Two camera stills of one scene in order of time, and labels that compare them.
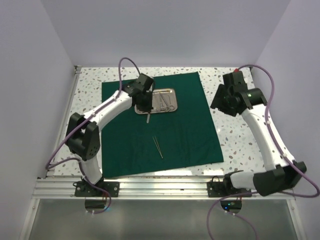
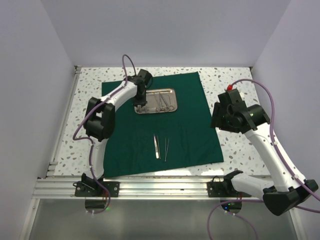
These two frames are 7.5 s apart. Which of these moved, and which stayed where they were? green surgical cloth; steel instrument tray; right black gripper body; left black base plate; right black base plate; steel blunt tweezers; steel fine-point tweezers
Moved: right black gripper body; steel fine-point tweezers; steel blunt tweezers
Stayed: green surgical cloth; right black base plate; left black base plate; steel instrument tray
